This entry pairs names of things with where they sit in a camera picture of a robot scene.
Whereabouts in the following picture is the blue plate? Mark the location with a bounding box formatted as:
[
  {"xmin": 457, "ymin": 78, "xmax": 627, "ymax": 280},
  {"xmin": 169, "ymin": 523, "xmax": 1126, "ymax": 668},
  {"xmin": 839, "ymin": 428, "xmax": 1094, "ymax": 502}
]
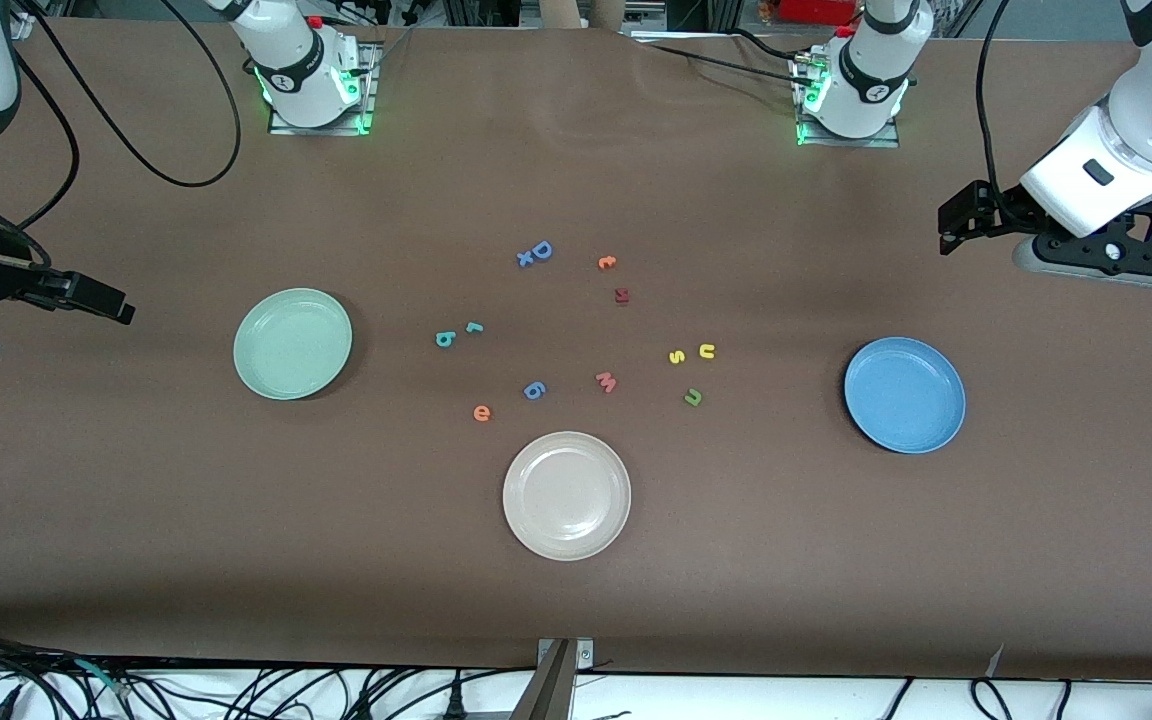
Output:
[{"xmin": 844, "ymin": 337, "xmax": 967, "ymax": 455}]

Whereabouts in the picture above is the beige plate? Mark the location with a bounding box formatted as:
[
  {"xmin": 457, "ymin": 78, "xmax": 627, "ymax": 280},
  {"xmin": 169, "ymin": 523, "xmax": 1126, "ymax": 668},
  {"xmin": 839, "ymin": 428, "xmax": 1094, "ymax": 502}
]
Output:
[{"xmin": 502, "ymin": 431, "xmax": 633, "ymax": 562}]

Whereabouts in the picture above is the person in background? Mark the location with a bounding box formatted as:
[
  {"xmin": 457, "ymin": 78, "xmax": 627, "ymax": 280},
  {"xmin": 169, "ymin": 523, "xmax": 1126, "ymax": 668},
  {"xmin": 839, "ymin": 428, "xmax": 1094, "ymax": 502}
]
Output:
[{"xmin": 541, "ymin": 0, "xmax": 627, "ymax": 34}]

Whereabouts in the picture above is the teal cable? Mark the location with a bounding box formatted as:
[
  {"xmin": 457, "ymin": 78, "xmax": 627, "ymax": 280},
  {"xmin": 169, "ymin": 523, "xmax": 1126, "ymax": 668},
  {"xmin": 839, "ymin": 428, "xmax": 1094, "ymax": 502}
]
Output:
[{"xmin": 74, "ymin": 658, "xmax": 132, "ymax": 698}]

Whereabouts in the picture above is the light green plate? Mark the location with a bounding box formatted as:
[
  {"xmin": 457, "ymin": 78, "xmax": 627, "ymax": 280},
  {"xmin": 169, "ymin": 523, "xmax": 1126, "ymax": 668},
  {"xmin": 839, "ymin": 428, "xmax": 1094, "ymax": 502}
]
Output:
[{"xmin": 233, "ymin": 288, "xmax": 354, "ymax": 401}]

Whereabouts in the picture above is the red box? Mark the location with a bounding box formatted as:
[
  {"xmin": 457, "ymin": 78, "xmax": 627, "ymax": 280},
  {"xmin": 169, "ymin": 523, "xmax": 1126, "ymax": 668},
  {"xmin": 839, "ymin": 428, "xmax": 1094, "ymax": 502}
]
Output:
[{"xmin": 779, "ymin": 0, "xmax": 862, "ymax": 26}]

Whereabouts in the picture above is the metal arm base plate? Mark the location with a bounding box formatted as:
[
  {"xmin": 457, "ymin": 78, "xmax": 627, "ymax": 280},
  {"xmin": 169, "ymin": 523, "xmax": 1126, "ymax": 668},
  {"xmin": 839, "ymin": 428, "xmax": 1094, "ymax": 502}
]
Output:
[
  {"xmin": 268, "ymin": 42, "xmax": 382, "ymax": 136},
  {"xmin": 794, "ymin": 50, "xmax": 902, "ymax": 149}
]

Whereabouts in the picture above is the brown table cover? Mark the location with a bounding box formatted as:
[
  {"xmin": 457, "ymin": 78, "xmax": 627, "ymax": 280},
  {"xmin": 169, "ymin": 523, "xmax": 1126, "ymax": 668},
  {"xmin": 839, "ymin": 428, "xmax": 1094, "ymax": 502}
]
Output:
[{"xmin": 0, "ymin": 18, "xmax": 1152, "ymax": 683}]

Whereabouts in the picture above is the grey aluminium post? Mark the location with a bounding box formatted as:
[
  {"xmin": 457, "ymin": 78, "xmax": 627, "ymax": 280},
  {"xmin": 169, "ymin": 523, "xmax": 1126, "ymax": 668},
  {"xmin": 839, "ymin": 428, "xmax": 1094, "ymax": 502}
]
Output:
[{"xmin": 511, "ymin": 640, "xmax": 577, "ymax": 720}]

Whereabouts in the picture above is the black base cable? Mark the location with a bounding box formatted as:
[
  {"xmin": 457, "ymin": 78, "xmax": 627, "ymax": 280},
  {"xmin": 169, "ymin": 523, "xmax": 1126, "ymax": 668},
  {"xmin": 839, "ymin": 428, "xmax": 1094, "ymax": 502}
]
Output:
[
  {"xmin": 726, "ymin": 28, "xmax": 817, "ymax": 61},
  {"xmin": 651, "ymin": 45, "xmax": 817, "ymax": 86}
]

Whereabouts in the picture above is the small metal table bracket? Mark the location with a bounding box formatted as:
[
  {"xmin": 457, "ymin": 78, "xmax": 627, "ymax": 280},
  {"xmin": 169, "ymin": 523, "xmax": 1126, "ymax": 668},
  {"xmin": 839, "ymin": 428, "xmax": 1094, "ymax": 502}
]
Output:
[{"xmin": 536, "ymin": 638, "xmax": 595, "ymax": 671}]

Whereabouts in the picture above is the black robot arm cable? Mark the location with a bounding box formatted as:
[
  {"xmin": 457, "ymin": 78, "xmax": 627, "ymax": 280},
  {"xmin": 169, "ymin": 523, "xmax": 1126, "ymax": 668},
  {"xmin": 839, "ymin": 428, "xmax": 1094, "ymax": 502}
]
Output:
[
  {"xmin": 976, "ymin": 0, "xmax": 1037, "ymax": 231},
  {"xmin": 0, "ymin": 0, "xmax": 242, "ymax": 266}
]

